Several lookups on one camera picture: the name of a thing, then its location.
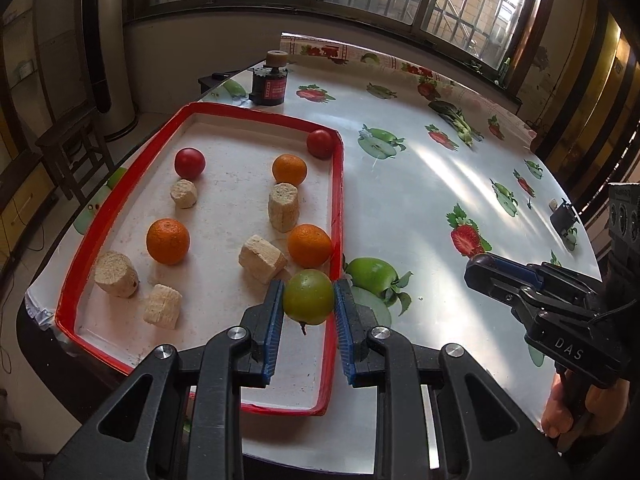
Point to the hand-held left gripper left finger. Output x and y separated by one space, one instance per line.
272 330

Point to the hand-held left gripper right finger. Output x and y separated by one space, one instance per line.
345 330

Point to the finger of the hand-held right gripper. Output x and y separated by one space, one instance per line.
520 270
487 282

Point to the green round fruit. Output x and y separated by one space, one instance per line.
308 296

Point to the red rimmed white tray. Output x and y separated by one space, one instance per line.
225 220

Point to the small orange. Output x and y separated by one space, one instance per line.
289 169

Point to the small beige corn cob piece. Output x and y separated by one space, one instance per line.
183 193

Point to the wide beige corn cob piece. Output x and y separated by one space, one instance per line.
116 273

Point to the small red tomato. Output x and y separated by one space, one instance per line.
320 143

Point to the person's right hand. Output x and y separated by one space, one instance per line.
555 412

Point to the small black device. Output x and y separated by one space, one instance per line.
565 216

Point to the fruit print tablecloth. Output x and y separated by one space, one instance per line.
425 200

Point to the short ribbed corn cob piece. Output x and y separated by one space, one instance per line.
162 306

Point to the tall beige corn cob piece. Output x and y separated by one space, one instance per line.
283 206

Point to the yellow wooden door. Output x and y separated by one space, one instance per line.
600 85

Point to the green bottle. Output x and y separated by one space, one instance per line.
506 66

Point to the black jar with cork lid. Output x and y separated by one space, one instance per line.
269 82

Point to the wooden stool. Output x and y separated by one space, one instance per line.
75 150

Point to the yellow cabinet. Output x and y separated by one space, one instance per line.
20 200

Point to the white cylindrical tank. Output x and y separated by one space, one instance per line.
115 60

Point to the white wall socket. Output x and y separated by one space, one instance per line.
25 68

